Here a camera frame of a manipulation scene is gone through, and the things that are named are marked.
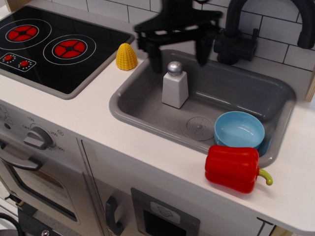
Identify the grey oven door handle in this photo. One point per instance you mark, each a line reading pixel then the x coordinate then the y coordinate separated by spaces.
pixel 30 164

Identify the white salt shaker silver cap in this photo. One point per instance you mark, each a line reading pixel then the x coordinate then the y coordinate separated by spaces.
pixel 175 89

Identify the grey oven dial knob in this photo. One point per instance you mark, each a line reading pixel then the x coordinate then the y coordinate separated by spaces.
pixel 38 138

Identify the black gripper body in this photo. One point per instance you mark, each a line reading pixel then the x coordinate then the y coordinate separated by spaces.
pixel 177 22

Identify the toy oven door window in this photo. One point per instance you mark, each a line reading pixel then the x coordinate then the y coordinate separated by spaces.
pixel 39 190

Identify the red toy bell pepper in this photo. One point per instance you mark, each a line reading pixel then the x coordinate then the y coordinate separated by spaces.
pixel 235 167

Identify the black toy faucet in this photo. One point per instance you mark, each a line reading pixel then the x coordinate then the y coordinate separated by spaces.
pixel 231 46

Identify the yellow toy corn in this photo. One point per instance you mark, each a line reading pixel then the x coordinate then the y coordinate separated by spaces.
pixel 126 58

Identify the grey cabinet door handle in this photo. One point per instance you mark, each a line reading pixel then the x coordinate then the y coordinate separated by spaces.
pixel 115 227

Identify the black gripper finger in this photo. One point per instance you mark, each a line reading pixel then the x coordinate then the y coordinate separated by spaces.
pixel 203 47
pixel 154 54

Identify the black toy stove top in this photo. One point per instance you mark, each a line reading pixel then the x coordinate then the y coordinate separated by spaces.
pixel 54 53

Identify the grey toy sink basin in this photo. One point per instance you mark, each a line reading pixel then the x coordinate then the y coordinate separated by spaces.
pixel 214 89

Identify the light blue plastic bowl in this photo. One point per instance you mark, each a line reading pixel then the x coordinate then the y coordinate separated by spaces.
pixel 238 129

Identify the grey dishwasher panel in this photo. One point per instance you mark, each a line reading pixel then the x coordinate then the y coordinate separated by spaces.
pixel 156 218

